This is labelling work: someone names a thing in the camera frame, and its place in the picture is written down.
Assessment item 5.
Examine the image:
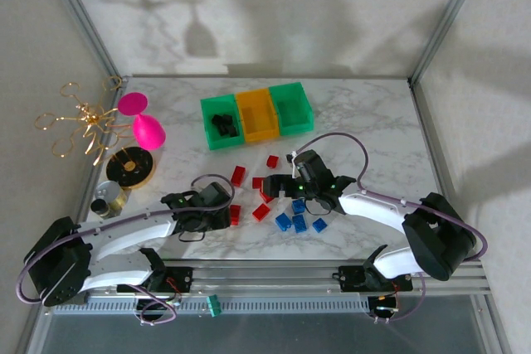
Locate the yellow plastic bin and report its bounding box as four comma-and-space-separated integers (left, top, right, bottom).
235, 88, 281, 145

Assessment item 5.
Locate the green plastic bin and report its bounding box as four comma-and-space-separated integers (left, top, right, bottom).
199, 94, 246, 152
268, 81, 315, 138

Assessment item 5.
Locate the black and gold round base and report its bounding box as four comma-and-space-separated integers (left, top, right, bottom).
105, 146, 157, 192

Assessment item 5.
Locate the green terminal connector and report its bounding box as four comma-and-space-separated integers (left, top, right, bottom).
206, 294, 223, 318

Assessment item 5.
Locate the silver and gold can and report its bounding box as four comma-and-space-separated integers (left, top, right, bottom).
94, 180, 125, 210

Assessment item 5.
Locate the small black-capped jar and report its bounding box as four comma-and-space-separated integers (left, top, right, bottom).
90, 199, 112, 219

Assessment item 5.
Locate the pink plastic goblet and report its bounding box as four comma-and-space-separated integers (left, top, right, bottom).
117, 92, 167, 152

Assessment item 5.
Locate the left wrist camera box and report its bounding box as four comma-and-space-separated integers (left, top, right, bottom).
197, 182, 234, 211

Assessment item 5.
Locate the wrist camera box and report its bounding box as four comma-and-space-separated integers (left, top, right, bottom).
197, 182, 234, 211
295, 149, 334, 184

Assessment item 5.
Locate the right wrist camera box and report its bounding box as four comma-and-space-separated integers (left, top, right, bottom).
295, 149, 334, 184

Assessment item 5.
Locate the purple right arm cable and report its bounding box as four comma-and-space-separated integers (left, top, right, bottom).
290, 132, 489, 324

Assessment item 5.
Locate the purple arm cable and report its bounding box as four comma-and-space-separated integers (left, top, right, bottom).
290, 132, 489, 324
15, 174, 236, 326

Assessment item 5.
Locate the aluminium mounting rail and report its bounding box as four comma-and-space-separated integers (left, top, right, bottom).
37, 260, 493, 298

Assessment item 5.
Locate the grey slotted cable duct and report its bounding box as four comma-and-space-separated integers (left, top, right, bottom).
53, 295, 373, 316

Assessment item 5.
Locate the aluminium side rail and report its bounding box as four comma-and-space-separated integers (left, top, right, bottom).
61, 78, 129, 264
408, 78, 485, 264

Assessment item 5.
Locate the gold wire glass holder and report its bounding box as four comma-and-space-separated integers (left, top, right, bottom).
34, 75, 134, 167

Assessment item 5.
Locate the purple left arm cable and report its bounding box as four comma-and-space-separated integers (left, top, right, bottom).
15, 174, 236, 326

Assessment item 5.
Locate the aluminium frame leg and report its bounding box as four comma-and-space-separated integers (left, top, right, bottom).
14, 306, 53, 354
470, 294, 514, 354

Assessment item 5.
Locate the aluminium frame post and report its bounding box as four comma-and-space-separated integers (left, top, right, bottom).
39, 0, 125, 85
407, 0, 493, 86

